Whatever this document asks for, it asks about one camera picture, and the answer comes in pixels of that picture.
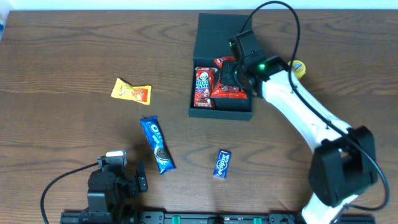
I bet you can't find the red Kracie candy bag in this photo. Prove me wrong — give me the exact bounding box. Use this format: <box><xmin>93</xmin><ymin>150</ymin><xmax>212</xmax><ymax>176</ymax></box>
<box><xmin>211</xmin><ymin>57</ymin><xmax>247</xmax><ymax>99</ymax></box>

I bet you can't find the red Hello Panda box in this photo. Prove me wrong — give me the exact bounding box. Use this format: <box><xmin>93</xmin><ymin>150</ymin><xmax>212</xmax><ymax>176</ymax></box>
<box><xmin>193</xmin><ymin>67</ymin><xmax>218</xmax><ymax>109</ymax></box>

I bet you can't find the blue Oreo cookie pack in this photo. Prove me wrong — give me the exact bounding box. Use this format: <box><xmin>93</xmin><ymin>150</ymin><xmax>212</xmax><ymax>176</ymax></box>
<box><xmin>140</xmin><ymin>116</ymin><xmax>176</xmax><ymax>175</ymax></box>

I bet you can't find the blue Eclipse mint box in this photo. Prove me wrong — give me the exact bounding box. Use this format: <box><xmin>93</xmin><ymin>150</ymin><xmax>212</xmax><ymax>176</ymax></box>
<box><xmin>213</xmin><ymin>149</ymin><xmax>231</xmax><ymax>179</ymax></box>

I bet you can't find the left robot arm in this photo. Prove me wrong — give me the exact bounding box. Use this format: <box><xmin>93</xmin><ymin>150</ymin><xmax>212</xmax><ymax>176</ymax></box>
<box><xmin>78</xmin><ymin>162</ymin><xmax>148</xmax><ymax>224</ymax></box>

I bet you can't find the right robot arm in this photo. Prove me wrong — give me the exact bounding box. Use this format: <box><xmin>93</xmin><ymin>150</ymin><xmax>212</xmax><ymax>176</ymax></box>
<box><xmin>214</xmin><ymin>57</ymin><xmax>381</xmax><ymax>223</ymax></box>

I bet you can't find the yellow candy bottle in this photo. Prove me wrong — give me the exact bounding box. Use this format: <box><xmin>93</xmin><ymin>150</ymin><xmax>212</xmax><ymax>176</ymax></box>
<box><xmin>288</xmin><ymin>60</ymin><xmax>306</xmax><ymax>80</ymax></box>

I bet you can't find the dark green open box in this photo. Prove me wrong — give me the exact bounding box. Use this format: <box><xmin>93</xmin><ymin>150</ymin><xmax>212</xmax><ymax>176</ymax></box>
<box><xmin>188</xmin><ymin>13</ymin><xmax>253</xmax><ymax>121</ymax></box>

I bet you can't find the yellow orange snack packet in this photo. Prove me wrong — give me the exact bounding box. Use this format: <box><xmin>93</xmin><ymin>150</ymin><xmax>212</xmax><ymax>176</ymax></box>
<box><xmin>111</xmin><ymin>78</ymin><xmax>152</xmax><ymax>105</ymax></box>

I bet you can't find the white blue object corner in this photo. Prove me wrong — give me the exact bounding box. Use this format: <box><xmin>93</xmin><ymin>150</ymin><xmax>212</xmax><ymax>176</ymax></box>
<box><xmin>0</xmin><ymin>7</ymin><xmax>10</xmax><ymax>40</ymax></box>

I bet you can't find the black left cable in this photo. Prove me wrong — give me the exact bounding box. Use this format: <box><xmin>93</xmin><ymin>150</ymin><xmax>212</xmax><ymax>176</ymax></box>
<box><xmin>39</xmin><ymin>161</ymin><xmax>100</xmax><ymax>224</ymax></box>

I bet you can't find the black cable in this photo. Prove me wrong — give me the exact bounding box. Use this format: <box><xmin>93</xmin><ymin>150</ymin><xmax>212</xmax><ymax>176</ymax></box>
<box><xmin>39</xmin><ymin>161</ymin><xmax>100</xmax><ymax>224</ymax></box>
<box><xmin>241</xmin><ymin>0</ymin><xmax>391</xmax><ymax>212</ymax></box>

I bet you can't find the black mounting rail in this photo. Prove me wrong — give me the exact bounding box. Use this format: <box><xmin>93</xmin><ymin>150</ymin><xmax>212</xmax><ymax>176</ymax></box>
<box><xmin>60</xmin><ymin>211</ymin><xmax>376</xmax><ymax>224</ymax></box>

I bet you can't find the black right cable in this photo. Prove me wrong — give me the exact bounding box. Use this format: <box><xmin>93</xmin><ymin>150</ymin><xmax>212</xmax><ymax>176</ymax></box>
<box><xmin>241</xmin><ymin>0</ymin><xmax>391</xmax><ymax>212</ymax></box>

